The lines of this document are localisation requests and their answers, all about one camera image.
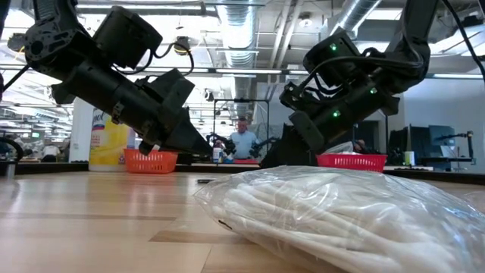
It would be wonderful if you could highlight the black ceiling cable reel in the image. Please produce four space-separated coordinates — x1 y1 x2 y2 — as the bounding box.
6 32 28 53
173 36 192 57

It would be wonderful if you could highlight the black jointed stand arm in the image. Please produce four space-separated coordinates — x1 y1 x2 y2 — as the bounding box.
435 130 476 165

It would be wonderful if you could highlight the long led light bar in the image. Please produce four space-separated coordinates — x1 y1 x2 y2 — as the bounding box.
0 64 485 80

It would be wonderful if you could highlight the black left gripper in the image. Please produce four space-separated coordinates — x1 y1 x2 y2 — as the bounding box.
111 85 214 156

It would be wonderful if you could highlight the silver spiral ventilation duct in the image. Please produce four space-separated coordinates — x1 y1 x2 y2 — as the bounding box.
321 0 383 39
215 0 262 122

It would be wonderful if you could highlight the background table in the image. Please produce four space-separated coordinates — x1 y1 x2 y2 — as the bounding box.
177 162 262 171

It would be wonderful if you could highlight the red plastic basket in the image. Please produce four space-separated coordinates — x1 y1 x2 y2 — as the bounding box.
316 153 388 174

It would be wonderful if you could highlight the black curtain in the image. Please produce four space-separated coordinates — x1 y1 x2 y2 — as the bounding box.
352 120 380 155

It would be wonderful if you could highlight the Lysol wipes canister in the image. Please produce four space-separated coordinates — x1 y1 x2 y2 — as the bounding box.
87 108 137 172

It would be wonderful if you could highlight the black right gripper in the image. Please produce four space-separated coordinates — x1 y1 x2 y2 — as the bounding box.
260 82 376 170

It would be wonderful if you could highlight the black hanging cable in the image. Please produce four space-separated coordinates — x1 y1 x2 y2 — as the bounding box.
441 0 485 83

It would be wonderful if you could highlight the white pillar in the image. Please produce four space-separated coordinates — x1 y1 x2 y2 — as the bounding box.
68 96 95 163

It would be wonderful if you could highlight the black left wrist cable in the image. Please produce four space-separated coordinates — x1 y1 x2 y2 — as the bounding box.
113 41 195 76

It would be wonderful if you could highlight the black background rig frame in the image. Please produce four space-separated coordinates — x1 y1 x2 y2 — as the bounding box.
212 98 271 165

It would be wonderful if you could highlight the black background equipment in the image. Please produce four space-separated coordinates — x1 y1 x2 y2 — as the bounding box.
389 124 456 167

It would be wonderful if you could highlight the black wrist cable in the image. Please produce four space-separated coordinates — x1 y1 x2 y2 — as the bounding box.
113 41 195 76
301 47 425 105

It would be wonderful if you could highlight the black aluminium table frame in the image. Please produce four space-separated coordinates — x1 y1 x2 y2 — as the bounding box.
0 161 485 187

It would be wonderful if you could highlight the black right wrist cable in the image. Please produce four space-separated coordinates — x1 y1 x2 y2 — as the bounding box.
301 47 425 105

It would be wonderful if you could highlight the orange plastic basket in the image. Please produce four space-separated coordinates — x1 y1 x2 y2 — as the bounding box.
123 147 179 174

